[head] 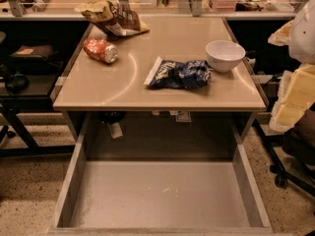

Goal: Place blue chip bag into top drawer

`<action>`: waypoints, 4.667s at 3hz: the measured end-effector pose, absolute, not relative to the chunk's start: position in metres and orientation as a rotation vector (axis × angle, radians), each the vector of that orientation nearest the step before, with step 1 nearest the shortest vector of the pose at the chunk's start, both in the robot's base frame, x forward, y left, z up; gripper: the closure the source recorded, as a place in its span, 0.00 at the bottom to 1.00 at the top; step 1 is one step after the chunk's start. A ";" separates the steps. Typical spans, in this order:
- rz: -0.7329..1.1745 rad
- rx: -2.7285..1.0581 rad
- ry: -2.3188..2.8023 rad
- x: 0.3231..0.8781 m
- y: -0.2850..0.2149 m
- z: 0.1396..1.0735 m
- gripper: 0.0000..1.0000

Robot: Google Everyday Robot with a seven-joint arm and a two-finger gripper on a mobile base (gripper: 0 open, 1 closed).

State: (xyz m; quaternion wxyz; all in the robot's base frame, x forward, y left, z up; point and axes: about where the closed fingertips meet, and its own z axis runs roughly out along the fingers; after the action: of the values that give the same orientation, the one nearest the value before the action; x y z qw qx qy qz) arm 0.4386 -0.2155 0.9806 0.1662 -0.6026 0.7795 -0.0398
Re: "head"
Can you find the brown chip bag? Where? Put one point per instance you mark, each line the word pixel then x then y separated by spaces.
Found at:
pixel 113 18

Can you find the black side table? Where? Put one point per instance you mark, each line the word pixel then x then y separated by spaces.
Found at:
pixel 30 68

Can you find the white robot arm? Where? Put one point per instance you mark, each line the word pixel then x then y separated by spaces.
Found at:
pixel 302 35

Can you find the white bowl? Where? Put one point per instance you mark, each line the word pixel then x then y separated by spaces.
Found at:
pixel 224 55

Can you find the blue chip bag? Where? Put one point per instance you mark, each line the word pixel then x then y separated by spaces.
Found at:
pixel 168 74

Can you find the black office chair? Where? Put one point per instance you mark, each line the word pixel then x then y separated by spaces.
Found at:
pixel 298 142

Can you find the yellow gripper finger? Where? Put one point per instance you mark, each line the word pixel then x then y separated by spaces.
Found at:
pixel 281 36
pixel 295 95

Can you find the white paper tag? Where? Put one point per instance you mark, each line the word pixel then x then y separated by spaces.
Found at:
pixel 183 116

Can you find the open grey drawer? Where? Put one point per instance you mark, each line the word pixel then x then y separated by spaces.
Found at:
pixel 162 178

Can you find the red soda can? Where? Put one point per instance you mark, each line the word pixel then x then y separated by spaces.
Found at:
pixel 101 50

